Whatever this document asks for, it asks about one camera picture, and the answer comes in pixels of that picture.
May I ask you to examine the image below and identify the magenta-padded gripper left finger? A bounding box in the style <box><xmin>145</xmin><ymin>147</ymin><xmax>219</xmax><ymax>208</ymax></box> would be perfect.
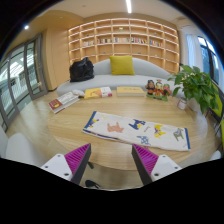
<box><xmin>40</xmin><ymin>143</ymin><xmax>92</xmax><ymax>186</ymax></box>

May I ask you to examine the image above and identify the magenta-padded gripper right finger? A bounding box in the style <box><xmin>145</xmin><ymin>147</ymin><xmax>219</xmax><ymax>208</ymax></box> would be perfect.
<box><xmin>131</xmin><ymin>143</ymin><xmax>183</xmax><ymax>186</ymax></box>

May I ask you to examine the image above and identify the white animal-print towel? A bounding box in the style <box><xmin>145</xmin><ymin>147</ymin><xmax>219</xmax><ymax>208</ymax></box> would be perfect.
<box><xmin>82</xmin><ymin>110</ymin><xmax>192</xmax><ymax>152</ymax></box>

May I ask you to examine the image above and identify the white chair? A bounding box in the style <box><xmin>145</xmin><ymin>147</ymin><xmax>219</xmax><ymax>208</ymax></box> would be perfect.
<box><xmin>209</xmin><ymin>149</ymin><xmax>223</xmax><ymax>161</ymax></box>
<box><xmin>0</xmin><ymin>126</ymin><xmax>44</xmax><ymax>167</ymax></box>

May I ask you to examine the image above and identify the red-covered book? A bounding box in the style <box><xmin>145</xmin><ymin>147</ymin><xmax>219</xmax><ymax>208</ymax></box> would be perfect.
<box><xmin>48</xmin><ymin>91</ymin><xmax>81</xmax><ymax>115</ymax></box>

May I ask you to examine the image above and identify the small white jar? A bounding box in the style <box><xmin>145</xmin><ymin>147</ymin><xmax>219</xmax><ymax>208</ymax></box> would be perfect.
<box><xmin>176</xmin><ymin>98</ymin><xmax>188</xmax><ymax>111</ymax></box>

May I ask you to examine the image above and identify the lime green chair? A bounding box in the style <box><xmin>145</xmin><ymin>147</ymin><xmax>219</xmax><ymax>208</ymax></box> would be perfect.
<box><xmin>219</xmin><ymin>118</ymin><xmax>224</xmax><ymax>148</ymax></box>
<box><xmin>212</xmin><ymin>84</ymin><xmax>224</xmax><ymax>118</ymax></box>

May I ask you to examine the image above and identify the colourful cartoon figurine set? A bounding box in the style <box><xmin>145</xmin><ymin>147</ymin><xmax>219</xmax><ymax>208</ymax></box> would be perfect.
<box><xmin>144</xmin><ymin>79</ymin><xmax>173</xmax><ymax>102</ymax></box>

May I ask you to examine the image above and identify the yellow and white book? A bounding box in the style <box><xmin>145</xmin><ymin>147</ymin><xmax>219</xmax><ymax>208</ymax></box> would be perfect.
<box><xmin>83</xmin><ymin>86</ymin><xmax>113</xmax><ymax>100</ymax></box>

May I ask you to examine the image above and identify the yellow hardcover book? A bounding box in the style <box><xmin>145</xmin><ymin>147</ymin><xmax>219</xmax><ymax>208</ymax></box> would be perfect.
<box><xmin>115</xmin><ymin>86</ymin><xmax>146</xmax><ymax>98</ymax></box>

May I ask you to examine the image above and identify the green potted plant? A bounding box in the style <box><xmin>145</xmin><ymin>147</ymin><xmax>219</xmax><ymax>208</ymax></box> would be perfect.
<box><xmin>167</xmin><ymin>64</ymin><xmax>220</xmax><ymax>114</ymax></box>

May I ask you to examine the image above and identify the light grey curved sofa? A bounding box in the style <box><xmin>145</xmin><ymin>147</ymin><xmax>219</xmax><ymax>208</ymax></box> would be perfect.
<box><xmin>55</xmin><ymin>57</ymin><xmax>181</xmax><ymax>98</ymax></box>

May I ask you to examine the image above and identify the grey-framed glass door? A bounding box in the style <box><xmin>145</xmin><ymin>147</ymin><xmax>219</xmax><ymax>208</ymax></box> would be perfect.
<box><xmin>0</xmin><ymin>33</ymin><xmax>49</xmax><ymax>133</ymax></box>

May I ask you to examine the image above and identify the black bag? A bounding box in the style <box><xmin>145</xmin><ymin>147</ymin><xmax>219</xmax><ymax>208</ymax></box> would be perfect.
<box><xmin>68</xmin><ymin>56</ymin><xmax>95</xmax><ymax>83</ymax></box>

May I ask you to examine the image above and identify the yellow cushion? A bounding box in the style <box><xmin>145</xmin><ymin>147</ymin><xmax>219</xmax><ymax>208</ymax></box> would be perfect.
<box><xmin>109</xmin><ymin>54</ymin><xmax>136</xmax><ymax>76</ymax></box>

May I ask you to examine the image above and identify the dark-framed window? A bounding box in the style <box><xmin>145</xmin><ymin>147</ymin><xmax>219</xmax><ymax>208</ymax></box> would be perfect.
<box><xmin>196</xmin><ymin>34</ymin><xmax>221</xmax><ymax>84</ymax></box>

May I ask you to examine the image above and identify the white curtain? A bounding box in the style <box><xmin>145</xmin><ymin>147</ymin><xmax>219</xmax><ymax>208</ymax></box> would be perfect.
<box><xmin>184</xmin><ymin>33</ymin><xmax>204</xmax><ymax>73</ymax></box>

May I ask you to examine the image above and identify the long ceiling light strip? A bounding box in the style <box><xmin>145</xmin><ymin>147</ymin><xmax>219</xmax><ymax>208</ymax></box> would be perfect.
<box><xmin>125</xmin><ymin>0</ymin><xmax>133</xmax><ymax>14</ymax></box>

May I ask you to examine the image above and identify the wooden wall shelf unit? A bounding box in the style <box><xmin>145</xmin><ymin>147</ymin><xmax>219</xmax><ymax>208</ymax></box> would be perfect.
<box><xmin>67</xmin><ymin>17</ymin><xmax>181</xmax><ymax>74</ymax></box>

